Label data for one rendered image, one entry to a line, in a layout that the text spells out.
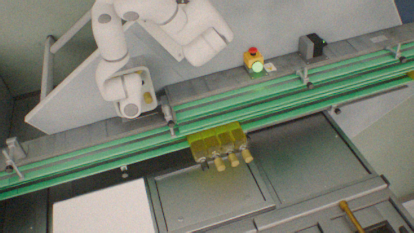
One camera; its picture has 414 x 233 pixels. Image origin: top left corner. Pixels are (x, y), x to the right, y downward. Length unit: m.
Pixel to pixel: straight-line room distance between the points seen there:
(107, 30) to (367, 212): 1.18
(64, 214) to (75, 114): 0.43
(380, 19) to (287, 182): 0.92
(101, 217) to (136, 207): 0.15
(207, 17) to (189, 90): 0.57
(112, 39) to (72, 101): 0.64
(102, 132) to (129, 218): 0.39
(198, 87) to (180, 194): 0.46
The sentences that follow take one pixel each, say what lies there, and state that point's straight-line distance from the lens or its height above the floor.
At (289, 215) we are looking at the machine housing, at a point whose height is 1.38.
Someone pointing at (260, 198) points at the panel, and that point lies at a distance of 1.57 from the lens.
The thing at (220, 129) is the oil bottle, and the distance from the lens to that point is 1.61.
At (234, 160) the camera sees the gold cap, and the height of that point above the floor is 1.16.
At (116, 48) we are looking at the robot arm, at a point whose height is 1.12.
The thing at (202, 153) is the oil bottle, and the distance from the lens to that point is 1.54.
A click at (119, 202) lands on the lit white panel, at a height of 1.08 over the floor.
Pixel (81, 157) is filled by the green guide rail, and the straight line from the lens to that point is 1.65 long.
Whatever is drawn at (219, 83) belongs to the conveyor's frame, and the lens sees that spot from 1.65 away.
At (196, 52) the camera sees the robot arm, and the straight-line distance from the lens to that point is 1.19.
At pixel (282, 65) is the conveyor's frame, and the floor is 0.83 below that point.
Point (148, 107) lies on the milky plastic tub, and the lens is 1.64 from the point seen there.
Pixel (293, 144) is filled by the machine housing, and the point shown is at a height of 1.02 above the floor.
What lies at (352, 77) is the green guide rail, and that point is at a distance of 1.86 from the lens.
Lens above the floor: 2.10
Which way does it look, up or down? 47 degrees down
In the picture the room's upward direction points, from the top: 156 degrees clockwise
